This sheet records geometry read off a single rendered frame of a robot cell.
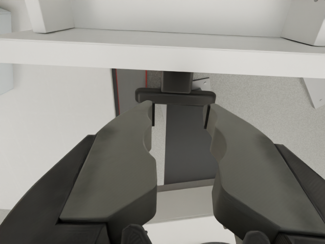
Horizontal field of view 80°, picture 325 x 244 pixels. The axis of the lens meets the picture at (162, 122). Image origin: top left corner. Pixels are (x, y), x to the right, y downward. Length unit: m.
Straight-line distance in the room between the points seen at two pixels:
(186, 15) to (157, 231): 0.39
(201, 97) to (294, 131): 1.34
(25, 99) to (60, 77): 0.09
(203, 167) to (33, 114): 0.44
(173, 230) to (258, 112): 1.00
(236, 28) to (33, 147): 0.43
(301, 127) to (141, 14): 1.36
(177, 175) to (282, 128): 0.98
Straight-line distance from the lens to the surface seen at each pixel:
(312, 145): 1.64
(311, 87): 1.35
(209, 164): 0.61
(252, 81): 1.22
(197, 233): 0.47
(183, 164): 0.62
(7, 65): 0.40
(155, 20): 0.24
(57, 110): 0.41
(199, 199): 0.45
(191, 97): 0.18
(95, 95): 0.36
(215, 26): 0.24
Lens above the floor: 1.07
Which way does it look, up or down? 60 degrees down
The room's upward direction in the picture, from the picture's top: 176 degrees counter-clockwise
